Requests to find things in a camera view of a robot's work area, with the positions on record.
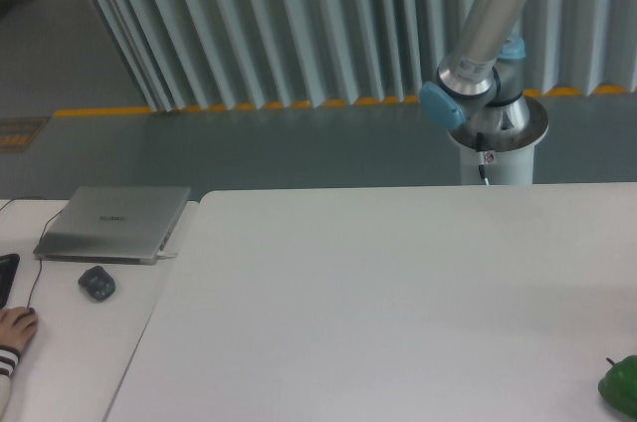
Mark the person's hand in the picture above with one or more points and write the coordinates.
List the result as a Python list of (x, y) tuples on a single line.
[(16, 330)]

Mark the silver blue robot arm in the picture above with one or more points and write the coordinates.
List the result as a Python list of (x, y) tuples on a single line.
[(506, 47)]

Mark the striped sleeve forearm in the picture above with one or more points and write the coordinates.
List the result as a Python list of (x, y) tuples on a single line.
[(9, 360)]

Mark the green bell pepper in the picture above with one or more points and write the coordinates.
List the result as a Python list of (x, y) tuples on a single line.
[(618, 386)]

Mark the black keyboard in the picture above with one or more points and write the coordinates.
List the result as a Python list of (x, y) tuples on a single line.
[(8, 269)]

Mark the black earbuds case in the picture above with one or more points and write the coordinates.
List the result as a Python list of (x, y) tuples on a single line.
[(97, 283)]

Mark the silver closed laptop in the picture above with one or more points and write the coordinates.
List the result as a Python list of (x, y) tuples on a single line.
[(114, 224)]

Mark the white folding partition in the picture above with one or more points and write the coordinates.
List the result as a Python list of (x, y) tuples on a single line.
[(233, 53)]

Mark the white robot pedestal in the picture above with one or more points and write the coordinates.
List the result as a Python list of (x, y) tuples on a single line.
[(500, 168)]

